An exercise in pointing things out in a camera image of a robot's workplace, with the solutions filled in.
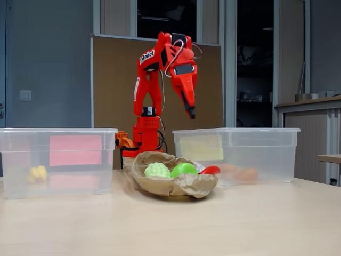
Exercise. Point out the green toy apple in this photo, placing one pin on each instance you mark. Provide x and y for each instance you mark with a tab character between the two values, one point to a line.
185	170

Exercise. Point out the red toy chili pepper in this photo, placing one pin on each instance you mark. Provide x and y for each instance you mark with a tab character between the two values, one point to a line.
211	170

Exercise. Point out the orange toy waffle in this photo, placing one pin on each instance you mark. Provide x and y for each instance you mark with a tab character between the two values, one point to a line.
228	168

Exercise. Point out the orange toy croissant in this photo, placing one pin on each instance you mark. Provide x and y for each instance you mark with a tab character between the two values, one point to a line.
246	174

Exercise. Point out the yellow toy banana bunch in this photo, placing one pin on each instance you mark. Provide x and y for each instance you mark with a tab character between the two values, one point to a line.
37	174

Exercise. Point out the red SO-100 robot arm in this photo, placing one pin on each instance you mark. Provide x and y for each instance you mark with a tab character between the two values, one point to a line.
149	80

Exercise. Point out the yellow-green paper label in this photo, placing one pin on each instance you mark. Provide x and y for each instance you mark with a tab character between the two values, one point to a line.
201	148

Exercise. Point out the clear plastic bin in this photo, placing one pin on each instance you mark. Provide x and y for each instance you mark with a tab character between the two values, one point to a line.
274	160
80	181

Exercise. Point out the pink paper label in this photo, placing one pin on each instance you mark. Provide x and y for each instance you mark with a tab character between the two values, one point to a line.
76	150

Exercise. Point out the brown pin board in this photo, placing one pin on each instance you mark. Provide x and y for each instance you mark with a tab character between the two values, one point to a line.
114	93

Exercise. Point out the clear crumpled plastic wrap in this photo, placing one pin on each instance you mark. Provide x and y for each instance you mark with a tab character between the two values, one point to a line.
199	167

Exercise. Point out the orange printed plastic part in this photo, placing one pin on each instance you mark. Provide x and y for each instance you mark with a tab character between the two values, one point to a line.
122	140

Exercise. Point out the light green toy grapes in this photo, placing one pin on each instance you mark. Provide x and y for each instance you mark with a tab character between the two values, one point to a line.
157	170

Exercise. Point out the wooden base block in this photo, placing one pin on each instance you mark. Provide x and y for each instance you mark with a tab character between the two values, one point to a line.
128	162

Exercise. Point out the crumpled brown paper bag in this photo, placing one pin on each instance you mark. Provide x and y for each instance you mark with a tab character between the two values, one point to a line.
173	186

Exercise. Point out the white cup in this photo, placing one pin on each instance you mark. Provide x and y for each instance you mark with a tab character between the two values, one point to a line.
314	96

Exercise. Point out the grey shutter cabinet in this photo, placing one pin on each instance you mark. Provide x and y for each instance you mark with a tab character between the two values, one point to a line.
306	138

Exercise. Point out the small wooden side table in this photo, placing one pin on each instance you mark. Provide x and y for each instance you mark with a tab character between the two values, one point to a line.
330	158

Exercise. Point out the white light switch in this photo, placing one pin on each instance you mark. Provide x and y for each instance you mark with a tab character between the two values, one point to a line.
25	95

